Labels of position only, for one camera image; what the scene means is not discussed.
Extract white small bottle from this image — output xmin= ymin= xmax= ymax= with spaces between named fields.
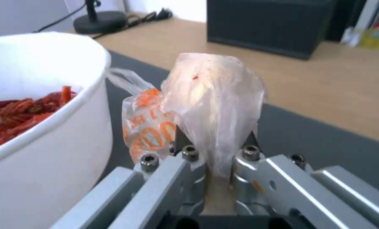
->
xmin=341 ymin=26 xmax=363 ymax=47

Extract black power cable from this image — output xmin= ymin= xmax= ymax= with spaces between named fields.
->
xmin=33 ymin=8 xmax=174 ymax=39

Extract red crayfish shell scraps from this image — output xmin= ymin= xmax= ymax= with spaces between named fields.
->
xmin=0 ymin=85 xmax=82 ymax=151

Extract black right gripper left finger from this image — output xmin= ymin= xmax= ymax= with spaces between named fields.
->
xmin=51 ymin=126 xmax=209 ymax=229

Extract white round food bowl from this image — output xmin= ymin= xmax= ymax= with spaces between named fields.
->
xmin=0 ymin=31 xmax=114 ymax=229

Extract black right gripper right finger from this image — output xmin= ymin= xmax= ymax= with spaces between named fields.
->
xmin=230 ymin=128 xmax=379 ymax=229

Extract black round lamp base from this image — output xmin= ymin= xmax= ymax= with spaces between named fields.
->
xmin=73 ymin=0 xmax=127 ymax=34

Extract dark grey desk mat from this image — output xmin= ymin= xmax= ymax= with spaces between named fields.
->
xmin=104 ymin=49 xmax=379 ymax=205

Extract clear plastic takeout bag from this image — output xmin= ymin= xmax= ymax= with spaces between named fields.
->
xmin=108 ymin=52 xmax=269 ymax=178

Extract black box speaker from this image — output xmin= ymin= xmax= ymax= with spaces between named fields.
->
xmin=205 ymin=0 xmax=338 ymax=60

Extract yellow green packaged item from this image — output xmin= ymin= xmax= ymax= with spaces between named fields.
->
xmin=359 ymin=14 xmax=379 ymax=52

